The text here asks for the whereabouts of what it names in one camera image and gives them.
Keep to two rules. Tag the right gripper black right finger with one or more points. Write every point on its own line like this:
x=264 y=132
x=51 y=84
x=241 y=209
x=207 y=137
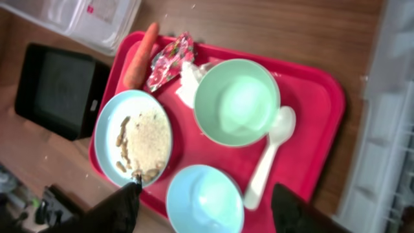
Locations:
x=292 y=214

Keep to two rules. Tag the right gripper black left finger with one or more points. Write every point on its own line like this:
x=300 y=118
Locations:
x=116 y=214

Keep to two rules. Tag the light blue bowl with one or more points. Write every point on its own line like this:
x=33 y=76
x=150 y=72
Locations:
x=203 y=199

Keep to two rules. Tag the white plastic spoon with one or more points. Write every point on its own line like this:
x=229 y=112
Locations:
x=282 y=129

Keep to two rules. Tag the mint green bowl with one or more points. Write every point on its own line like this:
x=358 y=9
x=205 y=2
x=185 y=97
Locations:
x=236 y=102

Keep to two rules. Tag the grey dishwasher rack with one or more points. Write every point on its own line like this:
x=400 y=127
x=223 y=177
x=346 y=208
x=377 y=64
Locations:
x=380 y=184

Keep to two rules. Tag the light blue plate with rice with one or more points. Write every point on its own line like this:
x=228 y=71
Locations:
x=133 y=138

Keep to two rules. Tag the red plastic tray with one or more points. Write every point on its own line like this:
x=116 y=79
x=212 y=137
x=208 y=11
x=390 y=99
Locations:
x=315 y=96

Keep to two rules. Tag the orange carrot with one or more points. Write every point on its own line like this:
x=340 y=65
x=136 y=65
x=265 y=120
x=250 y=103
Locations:
x=136 y=72

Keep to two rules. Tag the black square bin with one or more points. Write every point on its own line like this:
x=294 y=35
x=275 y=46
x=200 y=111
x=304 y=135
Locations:
x=61 y=90

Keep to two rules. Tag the crumpled white tissue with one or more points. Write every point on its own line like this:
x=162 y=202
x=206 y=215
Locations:
x=190 y=78

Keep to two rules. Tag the red snack wrapper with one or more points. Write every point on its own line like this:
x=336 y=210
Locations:
x=167 y=64

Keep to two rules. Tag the clear plastic bin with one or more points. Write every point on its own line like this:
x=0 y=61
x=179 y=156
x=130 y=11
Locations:
x=98 y=24

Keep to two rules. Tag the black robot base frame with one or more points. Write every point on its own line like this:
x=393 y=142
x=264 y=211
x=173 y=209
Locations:
x=23 y=211

